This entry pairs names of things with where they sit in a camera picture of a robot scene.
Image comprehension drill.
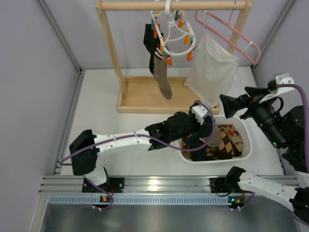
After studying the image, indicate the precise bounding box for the dark navy sock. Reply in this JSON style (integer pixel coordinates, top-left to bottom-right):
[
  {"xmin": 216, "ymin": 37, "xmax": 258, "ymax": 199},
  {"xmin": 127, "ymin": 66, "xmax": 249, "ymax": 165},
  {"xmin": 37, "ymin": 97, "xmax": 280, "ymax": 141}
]
[{"xmin": 182, "ymin": 116, "xmax": 213, "ymax": 149}]

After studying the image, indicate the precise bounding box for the brown striped-cuff sock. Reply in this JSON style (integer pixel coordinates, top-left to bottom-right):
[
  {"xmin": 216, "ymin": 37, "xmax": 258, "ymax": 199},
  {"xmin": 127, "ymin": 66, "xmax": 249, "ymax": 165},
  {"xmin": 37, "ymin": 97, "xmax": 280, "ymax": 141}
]
[{"xmin": 153, "ymin": 43, "xmax": 172, "ymax": 100}]

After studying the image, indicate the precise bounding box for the white plastic clip hanger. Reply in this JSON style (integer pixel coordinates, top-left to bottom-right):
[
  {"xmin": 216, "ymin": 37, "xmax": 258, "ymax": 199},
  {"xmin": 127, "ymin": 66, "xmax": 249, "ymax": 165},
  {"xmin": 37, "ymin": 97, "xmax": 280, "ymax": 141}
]
[{"xmin": 150, "ymin": 0, "xmax": 197, "ymax": 58}]

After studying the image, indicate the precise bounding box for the black sock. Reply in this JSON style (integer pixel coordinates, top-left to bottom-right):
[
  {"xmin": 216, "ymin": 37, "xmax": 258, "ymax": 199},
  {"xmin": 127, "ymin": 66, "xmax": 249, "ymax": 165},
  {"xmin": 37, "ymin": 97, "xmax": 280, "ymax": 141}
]
[{"xmin": 143, "ymin": 24, "xmax": 162, "ymax": 74}]

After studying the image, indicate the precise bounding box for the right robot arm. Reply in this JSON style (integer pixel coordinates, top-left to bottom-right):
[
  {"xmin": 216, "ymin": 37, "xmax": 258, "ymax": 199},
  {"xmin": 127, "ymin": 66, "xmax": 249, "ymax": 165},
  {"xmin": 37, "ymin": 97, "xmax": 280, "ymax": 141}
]
[{"xmin": 220, "ymin": 85, "xmax": 309, "ymax": 223}]

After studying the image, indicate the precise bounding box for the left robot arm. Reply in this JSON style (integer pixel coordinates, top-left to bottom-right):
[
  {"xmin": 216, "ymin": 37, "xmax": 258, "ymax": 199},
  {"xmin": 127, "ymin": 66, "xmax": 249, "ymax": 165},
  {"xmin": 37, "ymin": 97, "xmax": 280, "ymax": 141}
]
[{"xmin": 69, "ymin": 102, "xmax": 215, "ymax": 186}]

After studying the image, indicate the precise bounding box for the argyle patterned socks pile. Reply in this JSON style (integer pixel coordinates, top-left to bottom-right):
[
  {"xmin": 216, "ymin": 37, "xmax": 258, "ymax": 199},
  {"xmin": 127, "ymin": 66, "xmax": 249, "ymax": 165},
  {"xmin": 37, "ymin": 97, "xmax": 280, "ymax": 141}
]
[{"xmin": 181, "ymin": 124, "xmax": 244, "ymax": 161}]

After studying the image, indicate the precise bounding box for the pink clothes hanger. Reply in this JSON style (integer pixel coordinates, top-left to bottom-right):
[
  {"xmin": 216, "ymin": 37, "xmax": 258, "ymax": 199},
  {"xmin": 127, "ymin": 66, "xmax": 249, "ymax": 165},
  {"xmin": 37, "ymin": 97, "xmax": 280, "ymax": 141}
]
[{"xmin": 195, "ymin": 9, "xmax": 262, "ymax": 65}]

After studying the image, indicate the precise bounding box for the white plastic laundry basket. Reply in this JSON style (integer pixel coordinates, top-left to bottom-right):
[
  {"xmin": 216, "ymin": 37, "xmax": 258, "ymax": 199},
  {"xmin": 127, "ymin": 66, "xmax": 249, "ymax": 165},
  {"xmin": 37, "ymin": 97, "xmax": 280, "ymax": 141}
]
[{"xmin": 180, "ymin": 116, "xmax": 252, "ymax": 164}]

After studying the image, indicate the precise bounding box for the white mesh laundry bag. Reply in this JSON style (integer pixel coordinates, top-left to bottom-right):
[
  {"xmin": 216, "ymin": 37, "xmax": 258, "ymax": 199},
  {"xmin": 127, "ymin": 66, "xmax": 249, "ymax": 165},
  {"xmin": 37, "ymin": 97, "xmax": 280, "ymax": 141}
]
[{"xmin": 183, "ymin": 30, "xmax": 240, "ymax": 108}]

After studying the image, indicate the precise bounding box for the orange clothes peg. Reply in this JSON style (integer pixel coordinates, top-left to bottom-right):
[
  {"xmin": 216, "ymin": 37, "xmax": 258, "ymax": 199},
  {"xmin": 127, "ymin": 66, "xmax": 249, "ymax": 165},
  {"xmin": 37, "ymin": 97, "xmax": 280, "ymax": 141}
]
[
  {"xmin": 178, "ymin": 19, "xmax": 185, "ymax": 29},
  {"xmin": 163, "ymin": 56, "xmax": 172, "ymax": 66},
  {"xmin": 183, "ymin": 35, "xmax": 191, "ymax": 44},
  {"xmin": 186, "ymin": 51, "xmax": 193, "ymax": 61}
]

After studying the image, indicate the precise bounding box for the wooden clothes rack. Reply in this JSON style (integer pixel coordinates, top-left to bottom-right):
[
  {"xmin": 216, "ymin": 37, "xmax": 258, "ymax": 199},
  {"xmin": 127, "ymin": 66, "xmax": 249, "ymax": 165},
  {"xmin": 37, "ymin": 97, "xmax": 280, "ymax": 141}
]
[{"xmin": 95, "ymin": 0, "xmax": 253, "ymax": 114}]

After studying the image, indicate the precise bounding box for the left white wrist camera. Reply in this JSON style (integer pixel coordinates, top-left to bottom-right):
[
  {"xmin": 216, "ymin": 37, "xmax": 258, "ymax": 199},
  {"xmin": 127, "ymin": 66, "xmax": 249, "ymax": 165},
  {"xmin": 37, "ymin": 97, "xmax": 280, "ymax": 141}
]
[{"xmin": 191, "ymin": 101, "xmax": 214, "ymax": 125}]

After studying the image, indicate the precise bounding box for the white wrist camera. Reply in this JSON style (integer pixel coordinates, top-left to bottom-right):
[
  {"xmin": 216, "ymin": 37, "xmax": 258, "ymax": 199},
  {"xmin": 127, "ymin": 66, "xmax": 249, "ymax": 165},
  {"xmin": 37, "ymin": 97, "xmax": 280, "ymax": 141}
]
[
  {"xmin": 191, "ymin": 101, "xmax": 214, "ymax": 125},
  {"xmin": 260, "ymin": 72, "xmax": 295, "ymax": 103}
]

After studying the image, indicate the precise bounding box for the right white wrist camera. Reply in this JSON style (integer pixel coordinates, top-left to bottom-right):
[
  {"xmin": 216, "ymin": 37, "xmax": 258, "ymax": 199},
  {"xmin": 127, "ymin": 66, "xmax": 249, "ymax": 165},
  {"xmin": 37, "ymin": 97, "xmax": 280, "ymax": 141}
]
[{"xmin": 260, "ymin": 72, "xmax": 295, "ymax": 103}]

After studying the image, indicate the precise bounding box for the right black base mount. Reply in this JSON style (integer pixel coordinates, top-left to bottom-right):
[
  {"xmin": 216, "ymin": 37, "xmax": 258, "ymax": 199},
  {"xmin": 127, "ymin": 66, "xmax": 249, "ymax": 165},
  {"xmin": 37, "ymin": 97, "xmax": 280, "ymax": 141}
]
[{"xmin": 210, "ymin": 177, "xmax": 235, "ymax": 196}]

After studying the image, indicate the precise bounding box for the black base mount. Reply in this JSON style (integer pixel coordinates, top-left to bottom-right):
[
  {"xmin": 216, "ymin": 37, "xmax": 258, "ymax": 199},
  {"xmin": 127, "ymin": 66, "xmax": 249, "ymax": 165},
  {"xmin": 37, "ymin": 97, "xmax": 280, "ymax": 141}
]
[
  {"xmin": 210, "ymin": 177, "xmax": 235, "ymax": 196},
  {"xmin": 82, "ymin": 177, "xmax": 125, "ymax": 193}
]

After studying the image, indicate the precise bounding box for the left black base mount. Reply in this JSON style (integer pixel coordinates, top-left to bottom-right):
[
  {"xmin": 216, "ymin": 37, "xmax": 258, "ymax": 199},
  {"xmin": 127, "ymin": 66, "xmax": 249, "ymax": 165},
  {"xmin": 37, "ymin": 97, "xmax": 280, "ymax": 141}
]
[{"xmin": 82, "ymin": 177, "xmax": 125, "ymax": 193}]

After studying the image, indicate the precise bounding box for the white slotted cable duct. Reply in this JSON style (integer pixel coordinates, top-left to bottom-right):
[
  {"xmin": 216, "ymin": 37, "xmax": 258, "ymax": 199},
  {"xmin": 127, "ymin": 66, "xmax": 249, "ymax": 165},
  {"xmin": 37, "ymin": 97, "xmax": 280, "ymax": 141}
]
[{"xmin": 48, "ymin": 194, "xmax": 242, "ymax": 205}]

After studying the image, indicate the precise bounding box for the aluminium mounting rail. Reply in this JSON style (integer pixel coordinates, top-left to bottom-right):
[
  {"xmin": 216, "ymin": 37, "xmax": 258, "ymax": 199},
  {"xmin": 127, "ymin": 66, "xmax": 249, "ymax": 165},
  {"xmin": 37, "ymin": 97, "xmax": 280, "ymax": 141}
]
[{"xmin": 38, "ymin": 175, "xmax": 302, "ymax": 196}]

